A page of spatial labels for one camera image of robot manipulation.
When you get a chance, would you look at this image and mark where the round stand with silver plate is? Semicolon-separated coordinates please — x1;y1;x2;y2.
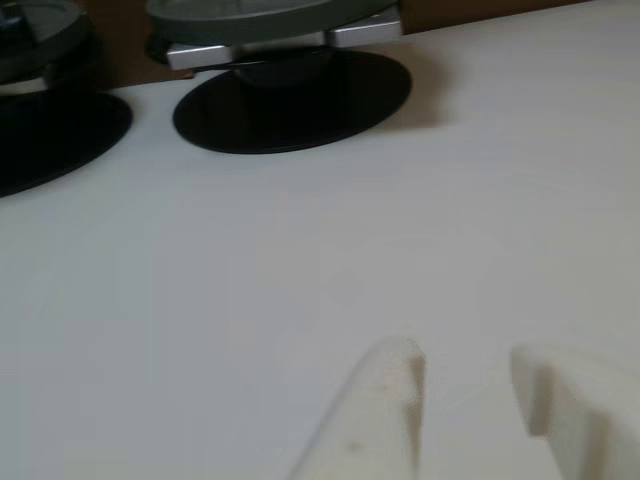
144;0;414;155

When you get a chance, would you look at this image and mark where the round dark desk stand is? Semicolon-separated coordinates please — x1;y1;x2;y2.
0;0;134;199

